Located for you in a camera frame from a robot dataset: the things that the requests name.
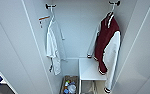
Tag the white wardrobe door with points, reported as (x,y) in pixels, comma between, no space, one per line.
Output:
(144,50)
(7,43)

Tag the white shelf unit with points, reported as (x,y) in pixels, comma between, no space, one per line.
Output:
(91,68)

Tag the blue white bottle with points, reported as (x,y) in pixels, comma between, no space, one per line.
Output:
(72,89)

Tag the woven storage basket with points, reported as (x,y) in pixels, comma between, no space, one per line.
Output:
(62,83)

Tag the white lab coat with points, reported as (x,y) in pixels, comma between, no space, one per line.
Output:
(54,43)

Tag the white wardrobe carcass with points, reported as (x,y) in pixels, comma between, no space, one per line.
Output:
(77,30)

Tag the maroon white varsity jacket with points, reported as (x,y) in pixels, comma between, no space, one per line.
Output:
(104,40)

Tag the black rail hook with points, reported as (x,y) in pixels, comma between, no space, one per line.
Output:
(114,3)
(51,6)

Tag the orange tag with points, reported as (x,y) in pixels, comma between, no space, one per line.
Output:
(43,18)

